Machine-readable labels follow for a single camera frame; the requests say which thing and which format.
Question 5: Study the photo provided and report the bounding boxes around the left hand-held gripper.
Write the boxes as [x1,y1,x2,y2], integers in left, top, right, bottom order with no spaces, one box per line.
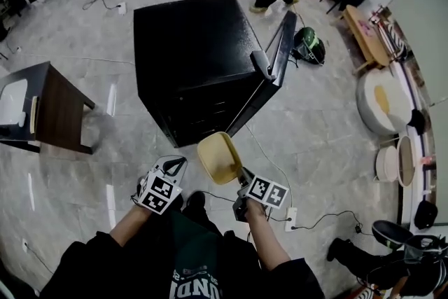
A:
[136,155,188,216]

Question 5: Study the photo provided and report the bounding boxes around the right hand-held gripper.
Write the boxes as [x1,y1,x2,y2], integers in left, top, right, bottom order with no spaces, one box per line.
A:
[232,166,290,223]

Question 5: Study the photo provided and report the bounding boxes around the yellow plastic bowl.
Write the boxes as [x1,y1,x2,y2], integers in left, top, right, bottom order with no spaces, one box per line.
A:
[196,131,243,186]

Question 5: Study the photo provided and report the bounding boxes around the black cabinet with door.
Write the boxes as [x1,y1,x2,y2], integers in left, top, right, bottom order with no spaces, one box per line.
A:
[132,0,298,149]

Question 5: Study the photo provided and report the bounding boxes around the person's left forearm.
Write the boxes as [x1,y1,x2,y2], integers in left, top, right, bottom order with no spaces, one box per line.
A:
[108,204,155,248]

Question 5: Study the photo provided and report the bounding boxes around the person's right forearm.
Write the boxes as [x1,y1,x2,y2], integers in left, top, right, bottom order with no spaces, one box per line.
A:
[244,200,292,271]

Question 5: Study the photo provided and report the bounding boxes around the person's black shoe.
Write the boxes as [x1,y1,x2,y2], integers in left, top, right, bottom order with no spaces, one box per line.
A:
[185,190,207,213]

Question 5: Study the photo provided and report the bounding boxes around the person's black green clothing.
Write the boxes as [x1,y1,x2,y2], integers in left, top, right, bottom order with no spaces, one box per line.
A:
[39,190,325,299]

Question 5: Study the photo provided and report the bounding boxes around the dark wooden side table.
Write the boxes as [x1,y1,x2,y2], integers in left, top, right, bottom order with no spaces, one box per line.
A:
[0,60,97,155]

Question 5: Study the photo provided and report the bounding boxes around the round white stool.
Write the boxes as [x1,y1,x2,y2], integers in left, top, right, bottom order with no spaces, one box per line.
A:
[374,135,418,188]

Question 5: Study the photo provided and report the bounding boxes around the green black backpack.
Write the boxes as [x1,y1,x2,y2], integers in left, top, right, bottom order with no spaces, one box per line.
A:
[290,26,327,66]

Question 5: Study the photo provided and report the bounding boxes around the light wooden flat block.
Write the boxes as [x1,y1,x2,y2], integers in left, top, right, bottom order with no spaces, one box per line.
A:
[29,95,40,135]

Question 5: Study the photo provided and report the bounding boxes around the white round tub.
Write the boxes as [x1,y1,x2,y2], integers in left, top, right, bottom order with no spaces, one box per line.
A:
[356,67,418,136]

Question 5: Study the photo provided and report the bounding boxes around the white rectangular tray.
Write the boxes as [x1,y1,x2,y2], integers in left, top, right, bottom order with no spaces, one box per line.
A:
[0,78,29,127]

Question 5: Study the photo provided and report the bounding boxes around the light wooden bench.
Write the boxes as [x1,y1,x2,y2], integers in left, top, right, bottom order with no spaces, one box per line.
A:
[342,4,393,73]

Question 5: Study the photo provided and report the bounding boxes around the white power cable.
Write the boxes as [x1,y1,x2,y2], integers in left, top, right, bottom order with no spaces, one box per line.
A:
[244,123,295,209]

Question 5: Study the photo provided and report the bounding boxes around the thin black cable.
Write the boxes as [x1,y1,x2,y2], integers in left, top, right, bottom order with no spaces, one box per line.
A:
[202,190,363,235]

